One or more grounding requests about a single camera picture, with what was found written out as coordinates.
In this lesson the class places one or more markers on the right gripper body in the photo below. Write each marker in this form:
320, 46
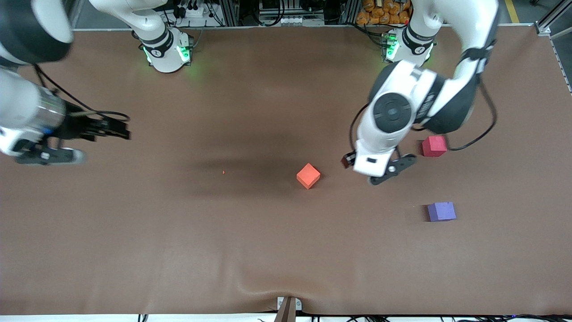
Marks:
75, 126

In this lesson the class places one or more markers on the brown table cover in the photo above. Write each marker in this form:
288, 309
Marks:
286, 246

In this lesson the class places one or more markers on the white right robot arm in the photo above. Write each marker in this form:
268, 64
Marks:
163, 53

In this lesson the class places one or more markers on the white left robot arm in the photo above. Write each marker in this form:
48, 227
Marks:
393, 112

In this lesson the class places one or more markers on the metal clamp bracket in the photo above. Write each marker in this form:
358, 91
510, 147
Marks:
286, 311

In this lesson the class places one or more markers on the white power strip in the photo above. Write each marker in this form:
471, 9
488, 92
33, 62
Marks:
192, 11

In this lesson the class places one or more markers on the orange foam block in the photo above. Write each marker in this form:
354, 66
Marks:
308, 175

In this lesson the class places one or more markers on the red foam block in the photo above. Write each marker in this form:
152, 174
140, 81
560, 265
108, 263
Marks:
434, 146

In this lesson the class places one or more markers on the aluminium frame strut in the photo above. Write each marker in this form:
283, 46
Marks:
543, 27

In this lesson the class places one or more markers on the purple foam block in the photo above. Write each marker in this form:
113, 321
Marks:
441, 211

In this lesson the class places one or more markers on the bag of orange items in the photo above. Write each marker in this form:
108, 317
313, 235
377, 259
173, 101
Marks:
380, 15

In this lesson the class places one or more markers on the row of white plugs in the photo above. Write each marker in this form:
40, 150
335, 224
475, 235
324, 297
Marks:
304, 21

